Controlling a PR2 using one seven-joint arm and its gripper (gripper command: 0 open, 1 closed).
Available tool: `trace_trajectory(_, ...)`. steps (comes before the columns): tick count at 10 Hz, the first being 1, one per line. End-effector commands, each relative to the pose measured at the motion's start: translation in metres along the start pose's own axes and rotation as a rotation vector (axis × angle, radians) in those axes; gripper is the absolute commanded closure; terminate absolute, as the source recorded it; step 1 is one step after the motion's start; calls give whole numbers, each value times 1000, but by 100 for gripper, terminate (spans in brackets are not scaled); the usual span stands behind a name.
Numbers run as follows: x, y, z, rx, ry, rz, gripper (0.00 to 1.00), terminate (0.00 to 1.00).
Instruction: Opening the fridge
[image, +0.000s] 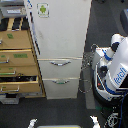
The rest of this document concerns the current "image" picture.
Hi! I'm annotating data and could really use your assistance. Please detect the white refrigerator body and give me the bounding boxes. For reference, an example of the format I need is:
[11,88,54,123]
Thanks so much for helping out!
[23,0,93,100]

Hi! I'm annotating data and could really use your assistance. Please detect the wooden drawer cabinet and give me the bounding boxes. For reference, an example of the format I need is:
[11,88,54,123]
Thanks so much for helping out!
[0,17,45,97]

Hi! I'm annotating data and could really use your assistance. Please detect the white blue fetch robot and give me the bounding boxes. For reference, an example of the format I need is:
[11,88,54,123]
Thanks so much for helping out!
[92,34,128,106]

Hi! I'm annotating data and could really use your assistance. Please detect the green android sticker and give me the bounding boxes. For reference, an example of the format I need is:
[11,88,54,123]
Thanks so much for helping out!
[37,3,49,18]

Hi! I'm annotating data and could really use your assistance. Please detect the grey box on cabinet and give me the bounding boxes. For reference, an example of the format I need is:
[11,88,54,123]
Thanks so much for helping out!
[0,6,26,17]

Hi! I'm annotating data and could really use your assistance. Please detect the upper fridge drawer handle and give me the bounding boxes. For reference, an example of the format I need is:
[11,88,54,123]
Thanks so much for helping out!
[49,61,71,66]

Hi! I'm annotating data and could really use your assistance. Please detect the fridge drawer handle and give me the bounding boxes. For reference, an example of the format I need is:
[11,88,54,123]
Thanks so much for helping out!
[52,79,69,84]
[49,61,71,66]

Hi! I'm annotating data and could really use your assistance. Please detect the lower fridge drawer handle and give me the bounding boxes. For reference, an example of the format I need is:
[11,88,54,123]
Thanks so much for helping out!
[52,79,69,84]

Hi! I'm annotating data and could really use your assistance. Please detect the coiled cable on floor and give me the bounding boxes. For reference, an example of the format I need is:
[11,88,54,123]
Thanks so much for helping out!
[78,43,100,94]

